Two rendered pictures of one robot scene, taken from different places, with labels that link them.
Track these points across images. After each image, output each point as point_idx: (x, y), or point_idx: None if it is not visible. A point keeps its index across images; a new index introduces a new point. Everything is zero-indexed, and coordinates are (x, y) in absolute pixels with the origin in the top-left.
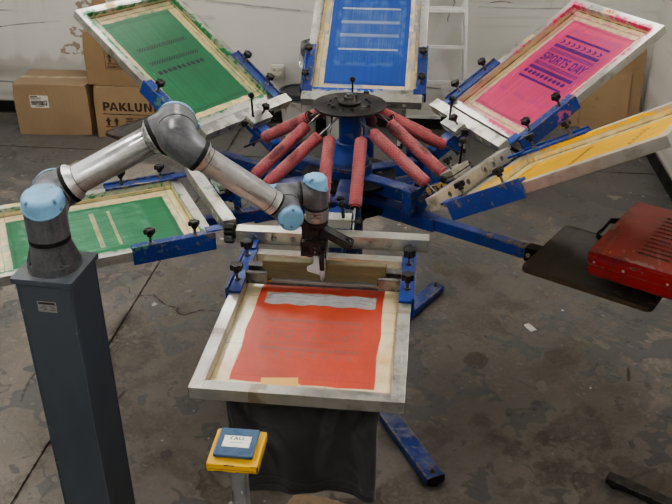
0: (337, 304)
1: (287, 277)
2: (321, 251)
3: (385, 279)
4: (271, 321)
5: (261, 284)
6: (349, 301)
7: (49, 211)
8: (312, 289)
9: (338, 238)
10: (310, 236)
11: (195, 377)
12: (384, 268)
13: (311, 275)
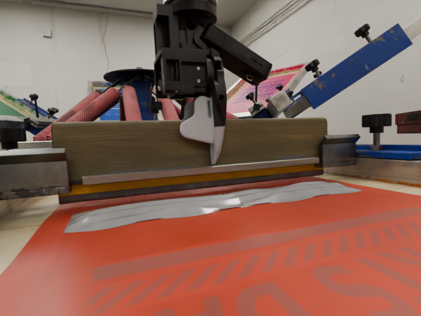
0: (284, 195)
1: (127, 168)
2: (218, 69)
3: (337, 136)
4: (117, 280)
5: (50, 209)
6: (296, 189)
7: None
8: (190, 194)
9: (245, 46)
10: (181, 46)
11: None
12: (324, 120)
13: (187, 154)
